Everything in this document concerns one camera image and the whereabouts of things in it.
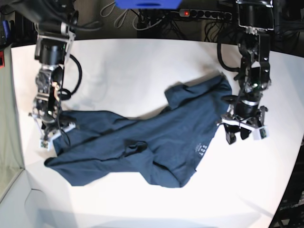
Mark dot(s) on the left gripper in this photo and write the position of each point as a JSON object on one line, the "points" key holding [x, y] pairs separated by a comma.
{"points": [[242, 115]]}

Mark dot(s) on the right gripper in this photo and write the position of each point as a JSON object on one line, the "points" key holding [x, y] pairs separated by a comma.
{"points": [[54, 127]]}

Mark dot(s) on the dark blue t-shirt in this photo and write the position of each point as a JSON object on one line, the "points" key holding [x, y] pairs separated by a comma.
{"points": [[165, 149]]}

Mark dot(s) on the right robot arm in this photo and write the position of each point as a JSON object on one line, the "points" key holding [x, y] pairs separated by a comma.
{"points": [[54, 22]]}

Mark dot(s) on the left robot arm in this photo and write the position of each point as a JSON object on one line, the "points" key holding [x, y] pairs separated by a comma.
{"points": [[255, 23]]}

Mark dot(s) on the red box at table edge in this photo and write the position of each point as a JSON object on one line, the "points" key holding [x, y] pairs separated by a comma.
{"points": [[2, 60]]}

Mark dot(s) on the black power strip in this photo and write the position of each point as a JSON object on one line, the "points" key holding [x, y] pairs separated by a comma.
{"points": [[205, 14]]}

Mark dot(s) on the blue plastic bin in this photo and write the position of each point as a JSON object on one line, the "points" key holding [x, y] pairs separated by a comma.
{"points": [[148, 4]]}

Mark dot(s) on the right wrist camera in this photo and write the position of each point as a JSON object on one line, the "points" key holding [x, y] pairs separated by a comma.
{"points": [[45, 144]]}

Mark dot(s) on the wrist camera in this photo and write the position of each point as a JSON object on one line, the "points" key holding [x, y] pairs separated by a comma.
{"points": [[260, 133], [45, 144]]}

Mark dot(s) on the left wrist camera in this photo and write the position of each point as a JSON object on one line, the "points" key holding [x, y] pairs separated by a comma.
{"points": [[260, 133]]}

